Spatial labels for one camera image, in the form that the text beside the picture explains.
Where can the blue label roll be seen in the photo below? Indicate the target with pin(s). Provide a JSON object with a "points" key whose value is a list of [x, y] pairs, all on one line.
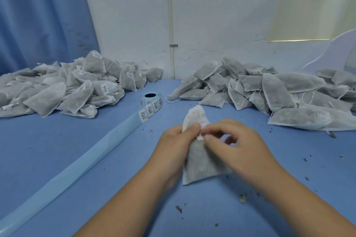
{"points": [[78, 167]]}

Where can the white curved board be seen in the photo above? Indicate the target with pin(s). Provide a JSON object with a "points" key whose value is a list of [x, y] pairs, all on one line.
{"points": [[334, 53]]}

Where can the pile of unlabelled herb bags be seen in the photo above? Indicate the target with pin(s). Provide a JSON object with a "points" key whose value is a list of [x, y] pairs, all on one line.
{"points": [[272, 92]]}

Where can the white sachet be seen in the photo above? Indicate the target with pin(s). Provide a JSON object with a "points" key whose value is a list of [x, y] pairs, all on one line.
{"points": [[197, 164]]}

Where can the white wall pipe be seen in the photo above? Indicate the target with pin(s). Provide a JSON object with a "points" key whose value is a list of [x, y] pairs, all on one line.
{"points": [[171, 12]]}

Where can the person's left hand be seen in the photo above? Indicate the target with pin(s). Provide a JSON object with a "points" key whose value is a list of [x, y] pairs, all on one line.
{"points": [[172, 153]]}

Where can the person's right hand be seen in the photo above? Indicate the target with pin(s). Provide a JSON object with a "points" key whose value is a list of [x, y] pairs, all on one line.
{"points": [[247, 150]]}

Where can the blue curtain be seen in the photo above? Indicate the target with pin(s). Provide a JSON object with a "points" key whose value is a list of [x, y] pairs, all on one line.
{"points": [[39, 14]]}

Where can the person's left forearm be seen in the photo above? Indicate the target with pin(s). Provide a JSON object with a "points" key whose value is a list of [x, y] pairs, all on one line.
{"points": [[119, 212]]}

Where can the dried herb crumb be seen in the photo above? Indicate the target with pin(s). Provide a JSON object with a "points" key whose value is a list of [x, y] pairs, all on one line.
{"points": [[242, 198]]}

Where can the pile of labelled herb bags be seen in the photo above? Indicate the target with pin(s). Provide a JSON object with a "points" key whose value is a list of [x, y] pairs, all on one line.
{"points": [[67, 87]]}

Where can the grey pipe clamp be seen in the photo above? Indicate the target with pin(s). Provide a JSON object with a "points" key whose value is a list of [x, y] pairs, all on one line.
{"points": [[173, 46]]}

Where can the person's right forearm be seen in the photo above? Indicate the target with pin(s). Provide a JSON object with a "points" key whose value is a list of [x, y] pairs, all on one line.
{"points": [[314, 206]]}

